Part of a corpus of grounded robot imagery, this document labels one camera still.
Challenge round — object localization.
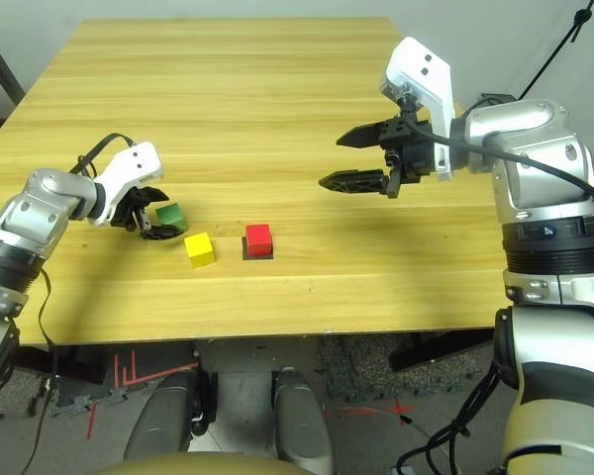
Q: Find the wooden side table black frame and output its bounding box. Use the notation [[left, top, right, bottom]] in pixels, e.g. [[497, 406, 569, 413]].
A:
[[0, 22, 27, 108]]

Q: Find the black square marker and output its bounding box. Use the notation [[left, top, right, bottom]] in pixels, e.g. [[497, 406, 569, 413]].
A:
[[241, 236, 276, 261]]

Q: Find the black floor cable bundle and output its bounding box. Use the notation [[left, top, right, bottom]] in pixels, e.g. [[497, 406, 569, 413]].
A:
[[398, 368, 504, 475]]

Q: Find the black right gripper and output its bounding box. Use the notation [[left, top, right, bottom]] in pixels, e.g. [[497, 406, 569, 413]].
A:
[[319, 114, 435, 199]]

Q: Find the grey robot leg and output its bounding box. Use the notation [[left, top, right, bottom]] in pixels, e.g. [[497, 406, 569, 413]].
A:
[[274, 368, 336, 475], [123, 370, 203, 459]]

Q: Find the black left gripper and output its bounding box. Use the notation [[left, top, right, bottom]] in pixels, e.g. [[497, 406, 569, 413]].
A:
[[112, 186, 184, 241]]

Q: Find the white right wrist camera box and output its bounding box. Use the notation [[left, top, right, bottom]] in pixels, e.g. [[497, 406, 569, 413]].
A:
[[378, 37, 457, 182]]

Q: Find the grey right robot leg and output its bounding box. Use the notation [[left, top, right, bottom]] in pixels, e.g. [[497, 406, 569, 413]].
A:
[[274, 368, 336, 475]]

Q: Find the grey left robot leg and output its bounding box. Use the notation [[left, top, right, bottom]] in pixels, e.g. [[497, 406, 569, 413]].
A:
[[123, 370, 203, 459]]

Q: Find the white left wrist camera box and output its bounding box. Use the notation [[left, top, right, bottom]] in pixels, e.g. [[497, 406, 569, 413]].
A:
[[86, 142, 165, 227]]

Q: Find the yellow wooden block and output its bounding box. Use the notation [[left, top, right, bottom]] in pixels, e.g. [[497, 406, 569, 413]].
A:
[[183, 231, 216, 269]]

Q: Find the olive robot torso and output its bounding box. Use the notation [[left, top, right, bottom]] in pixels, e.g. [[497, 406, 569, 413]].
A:
[[86, 452, 303, 475]]

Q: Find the green wooden block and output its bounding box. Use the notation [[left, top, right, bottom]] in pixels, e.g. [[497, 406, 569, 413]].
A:
[[155, 202, 186, 232]]

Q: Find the black table base beam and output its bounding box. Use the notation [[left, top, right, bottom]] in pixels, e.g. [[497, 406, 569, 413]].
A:
[[389, 327, 497, 372]]

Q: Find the red wooden block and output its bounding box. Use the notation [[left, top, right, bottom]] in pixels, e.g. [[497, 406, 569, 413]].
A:
[[245, 223, 274, 256]]

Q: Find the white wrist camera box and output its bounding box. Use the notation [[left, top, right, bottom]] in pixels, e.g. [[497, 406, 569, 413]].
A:
[[86, 142, 165, 227], [378, 37, 457, 182]]

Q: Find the black tripod stand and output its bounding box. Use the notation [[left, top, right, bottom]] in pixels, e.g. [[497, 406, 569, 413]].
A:
[[479, 0, 594, 108]]

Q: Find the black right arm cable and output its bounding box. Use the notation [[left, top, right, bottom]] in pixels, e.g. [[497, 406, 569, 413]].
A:
[[403, 106, 594, 217]]

